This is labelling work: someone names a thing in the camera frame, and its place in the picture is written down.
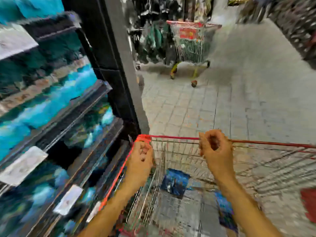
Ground rack of dark clothes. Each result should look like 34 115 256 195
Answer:
122 0 214 66

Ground red plastic panel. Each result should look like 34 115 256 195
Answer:
300 187 316 224

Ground person's right forearm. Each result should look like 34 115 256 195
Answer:
214 175 285 237

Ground empty wire shopping cart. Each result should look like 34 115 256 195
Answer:
166 20 223 88

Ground black store shelf unit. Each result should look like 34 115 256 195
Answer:
0 11 132 237

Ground black shelf end panel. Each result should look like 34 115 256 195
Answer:
61 0 150 140

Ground red-rimmed wire shopping cart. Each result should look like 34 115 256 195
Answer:
99 134 316 237

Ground white shelf price label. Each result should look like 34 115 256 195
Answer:
86 201 102 223
53 185 83 216
0 146 49 187
0 23 39 60

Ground red sign on cart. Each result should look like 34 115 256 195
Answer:
179 28 198 40

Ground dark goods display rack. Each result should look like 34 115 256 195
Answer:
237 0 316 70

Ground rows of blue packets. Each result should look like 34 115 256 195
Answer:
0 0 115 237

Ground person's right hand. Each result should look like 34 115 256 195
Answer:
198 129 237 182

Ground blue packet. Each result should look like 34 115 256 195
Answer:
160 169 191 198
214 191 239 233

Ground person's left forearm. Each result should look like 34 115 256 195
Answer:
77 179 146 237

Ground person's left hand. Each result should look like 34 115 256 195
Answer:
124 141 155 188

